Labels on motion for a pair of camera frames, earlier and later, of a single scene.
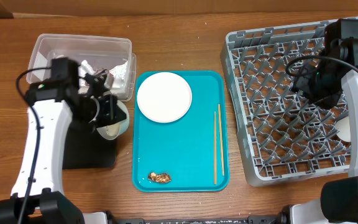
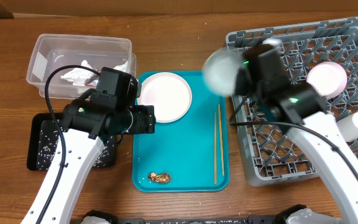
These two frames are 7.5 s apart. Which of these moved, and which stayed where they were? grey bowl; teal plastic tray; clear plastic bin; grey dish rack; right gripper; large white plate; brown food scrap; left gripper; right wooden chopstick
Moved: grey bowl; left gripper; right gripper
Stayed: grey dish rack; large white plate; brown food scrap; right wooden chopstick; clear plastic bin; teal plastic tray
